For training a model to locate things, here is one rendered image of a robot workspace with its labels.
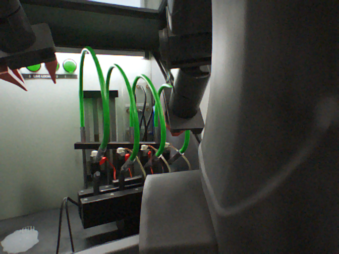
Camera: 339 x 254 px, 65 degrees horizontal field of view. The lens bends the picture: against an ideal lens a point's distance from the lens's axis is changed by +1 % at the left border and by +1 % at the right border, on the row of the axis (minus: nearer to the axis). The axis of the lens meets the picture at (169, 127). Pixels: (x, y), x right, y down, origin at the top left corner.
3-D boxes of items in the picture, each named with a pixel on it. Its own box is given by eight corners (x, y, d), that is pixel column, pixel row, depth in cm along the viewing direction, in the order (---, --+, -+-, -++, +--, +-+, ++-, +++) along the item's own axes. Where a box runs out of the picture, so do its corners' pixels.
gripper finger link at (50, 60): (24, 76, 51) (-1, 34, 44) (63, 67, 53) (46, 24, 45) (29, 102, 48) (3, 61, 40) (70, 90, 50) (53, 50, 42)
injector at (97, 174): (95, 226, 80) (92, 159, 77) (92, 218, 85) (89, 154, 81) (104, 224, 82) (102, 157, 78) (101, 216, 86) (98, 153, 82)
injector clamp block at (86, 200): (85, 251, 79) (82, 202, 76) (79, 234, 87) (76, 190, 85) (184, 223, 94) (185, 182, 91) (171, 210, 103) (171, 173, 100)
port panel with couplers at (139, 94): (125, 147, 111) (123, 71, 106) (123, 145, 114) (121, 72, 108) (154, 144, 117) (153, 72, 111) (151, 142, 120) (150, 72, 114)
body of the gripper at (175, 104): (191, 92, 56) (201, 66, 50) (203, 133, 50) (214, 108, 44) (161, 93, 54) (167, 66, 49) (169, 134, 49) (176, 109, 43)
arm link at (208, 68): (181, 71, 40) (218, 73, 41) (177, 42, 44) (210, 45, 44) (173, 102, 45) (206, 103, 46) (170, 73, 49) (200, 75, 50)
